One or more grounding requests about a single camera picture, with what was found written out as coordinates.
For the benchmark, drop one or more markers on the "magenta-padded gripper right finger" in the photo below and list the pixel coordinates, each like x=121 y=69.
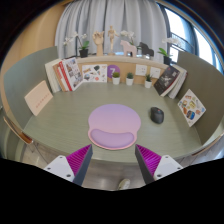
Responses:
x=166 y=165

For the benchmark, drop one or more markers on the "wooden mannequin figure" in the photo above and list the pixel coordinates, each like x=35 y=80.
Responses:
x=112 y=36

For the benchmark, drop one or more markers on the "pink horse figure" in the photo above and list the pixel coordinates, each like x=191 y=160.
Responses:
x=128 y=48

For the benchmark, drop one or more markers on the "white book stack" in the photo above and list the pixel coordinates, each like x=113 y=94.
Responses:
x=180 y=83

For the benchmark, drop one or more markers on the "white wall socket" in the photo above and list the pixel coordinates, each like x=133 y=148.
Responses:
x=155 y=72
x=141 y=70

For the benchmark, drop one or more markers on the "food sticker sheet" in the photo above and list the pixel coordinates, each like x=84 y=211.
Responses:
x=191 y=108

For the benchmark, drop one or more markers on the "wooden back shelf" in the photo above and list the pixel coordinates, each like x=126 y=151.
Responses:
x=123 y=60

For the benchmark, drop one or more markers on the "round purple number sign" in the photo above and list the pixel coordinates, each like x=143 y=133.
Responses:
x=113 y=70

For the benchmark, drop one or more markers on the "grey curtain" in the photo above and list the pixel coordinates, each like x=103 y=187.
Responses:
x=133 y=16

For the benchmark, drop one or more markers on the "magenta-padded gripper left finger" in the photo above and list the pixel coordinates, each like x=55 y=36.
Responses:
x=60 y=165

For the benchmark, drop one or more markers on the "red spine magazine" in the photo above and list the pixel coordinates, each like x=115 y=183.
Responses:
x=72 y=72

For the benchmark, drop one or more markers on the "black cover book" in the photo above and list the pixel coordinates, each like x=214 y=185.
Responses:
x=166 y=80

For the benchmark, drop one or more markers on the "small succulent white pot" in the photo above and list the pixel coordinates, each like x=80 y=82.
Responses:
x=148 y=83
x=129 y=81
x=116 y=80

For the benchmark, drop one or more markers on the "white orchid black pot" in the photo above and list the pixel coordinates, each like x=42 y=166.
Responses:
x=167 y=60
x=83 y=52
x=128 y=34

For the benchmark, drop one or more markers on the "black computer mouse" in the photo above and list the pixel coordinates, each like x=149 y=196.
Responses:
x=157 y=115

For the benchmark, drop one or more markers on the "white picture sticker sheet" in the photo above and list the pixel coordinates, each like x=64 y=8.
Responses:
x=94 y=73

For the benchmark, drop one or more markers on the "dark horse figure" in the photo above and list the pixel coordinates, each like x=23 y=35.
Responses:
x=146 y=50

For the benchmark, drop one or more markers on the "pale pink card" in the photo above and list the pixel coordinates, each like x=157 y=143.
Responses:
x=38 y=98

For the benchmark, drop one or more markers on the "window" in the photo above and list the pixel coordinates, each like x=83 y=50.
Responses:
x=200 y=43

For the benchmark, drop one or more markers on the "wooden hand model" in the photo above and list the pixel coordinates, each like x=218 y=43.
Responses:
x=98 y=41

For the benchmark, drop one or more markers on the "green felt desk partition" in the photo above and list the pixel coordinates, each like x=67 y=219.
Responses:
x=20 y=76
x=206 y=86

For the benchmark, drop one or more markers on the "white and brown books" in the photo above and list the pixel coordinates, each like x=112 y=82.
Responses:
x=51 y=75

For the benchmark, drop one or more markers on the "pink purple mouse pad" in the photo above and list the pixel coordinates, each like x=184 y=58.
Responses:
x=113 y=120

